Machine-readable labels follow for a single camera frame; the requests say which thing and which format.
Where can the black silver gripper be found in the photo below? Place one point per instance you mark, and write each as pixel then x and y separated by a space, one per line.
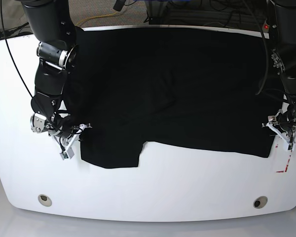
pixel 283 120
pixel 58 126

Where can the black T-shirt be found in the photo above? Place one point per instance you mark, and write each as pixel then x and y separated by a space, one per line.
pixel 183 87

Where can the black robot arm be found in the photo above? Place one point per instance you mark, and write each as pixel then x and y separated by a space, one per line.
pixel 51 23
pixel 281 16

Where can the red tape rectangle marking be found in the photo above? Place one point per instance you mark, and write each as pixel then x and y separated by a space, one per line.
pixel 281 159

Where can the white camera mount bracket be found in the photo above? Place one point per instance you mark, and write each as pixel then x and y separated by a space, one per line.
pixel 67 148
pixel 288 139

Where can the left table cable grommet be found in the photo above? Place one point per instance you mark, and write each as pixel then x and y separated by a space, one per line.
pixel 44 200

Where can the table cable grommet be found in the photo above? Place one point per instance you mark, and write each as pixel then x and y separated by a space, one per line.
pixel 260 202
pixel 44 200

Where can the right table cable grommet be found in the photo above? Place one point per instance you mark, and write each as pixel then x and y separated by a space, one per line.
pixel 260 202

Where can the black power strip red switch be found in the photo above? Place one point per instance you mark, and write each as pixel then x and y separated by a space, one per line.
pixel 265 27

